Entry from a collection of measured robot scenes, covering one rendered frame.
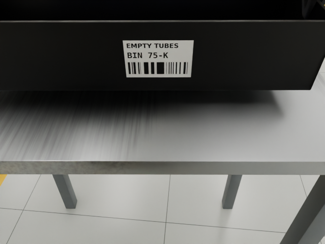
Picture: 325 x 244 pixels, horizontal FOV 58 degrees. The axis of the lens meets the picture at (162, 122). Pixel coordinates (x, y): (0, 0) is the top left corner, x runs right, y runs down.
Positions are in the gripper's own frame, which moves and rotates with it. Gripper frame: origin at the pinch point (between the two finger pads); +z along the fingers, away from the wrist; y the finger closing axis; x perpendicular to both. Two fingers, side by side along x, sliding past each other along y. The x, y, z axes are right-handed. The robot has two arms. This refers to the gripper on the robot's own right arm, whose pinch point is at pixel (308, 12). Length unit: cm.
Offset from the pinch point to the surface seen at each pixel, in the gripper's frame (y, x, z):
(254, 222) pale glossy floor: -14, -13, 93
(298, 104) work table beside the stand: 0.7, 8.1, 11.8
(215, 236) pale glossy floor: 3, -7, 92
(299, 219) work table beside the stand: -2.2, 17.9, 31.4
